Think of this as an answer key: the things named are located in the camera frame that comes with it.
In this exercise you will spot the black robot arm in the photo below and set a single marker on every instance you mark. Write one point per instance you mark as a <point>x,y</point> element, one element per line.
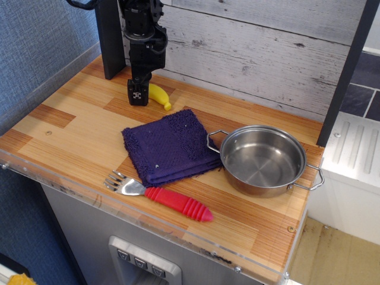
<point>138,22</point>

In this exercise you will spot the dark right shelf post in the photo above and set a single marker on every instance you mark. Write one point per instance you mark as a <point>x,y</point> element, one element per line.
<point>360,36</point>

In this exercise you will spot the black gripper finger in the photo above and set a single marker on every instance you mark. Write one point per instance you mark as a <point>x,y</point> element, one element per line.
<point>131,90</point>
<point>143,89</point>

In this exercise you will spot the clear acrylic edge guard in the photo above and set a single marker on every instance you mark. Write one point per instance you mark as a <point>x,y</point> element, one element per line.
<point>250,240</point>

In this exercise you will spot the dark shelf post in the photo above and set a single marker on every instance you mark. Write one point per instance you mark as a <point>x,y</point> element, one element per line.
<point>360,36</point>
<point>110,36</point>

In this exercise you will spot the stainless steel pot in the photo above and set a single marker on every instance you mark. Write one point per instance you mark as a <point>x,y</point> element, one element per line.
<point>261,161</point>

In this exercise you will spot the red handled metal fork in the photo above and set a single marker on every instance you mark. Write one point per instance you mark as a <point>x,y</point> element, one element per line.
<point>190,207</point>

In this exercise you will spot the purple folded towel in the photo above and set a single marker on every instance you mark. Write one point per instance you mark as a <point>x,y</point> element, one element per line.
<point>170,149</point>

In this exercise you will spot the yellow toy banana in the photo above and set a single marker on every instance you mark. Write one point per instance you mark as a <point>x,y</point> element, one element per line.
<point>157,94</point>

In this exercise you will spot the yellow object bottom left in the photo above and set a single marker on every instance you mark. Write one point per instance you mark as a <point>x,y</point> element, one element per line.
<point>12,278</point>

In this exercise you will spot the silver dispenser button panel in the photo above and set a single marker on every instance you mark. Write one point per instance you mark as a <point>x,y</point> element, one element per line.
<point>135,265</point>

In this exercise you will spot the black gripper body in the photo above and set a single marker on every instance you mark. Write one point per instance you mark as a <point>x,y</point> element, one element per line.
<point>147,51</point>

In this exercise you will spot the dark left shelf post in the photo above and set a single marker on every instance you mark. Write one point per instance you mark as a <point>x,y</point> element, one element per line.
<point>110,36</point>

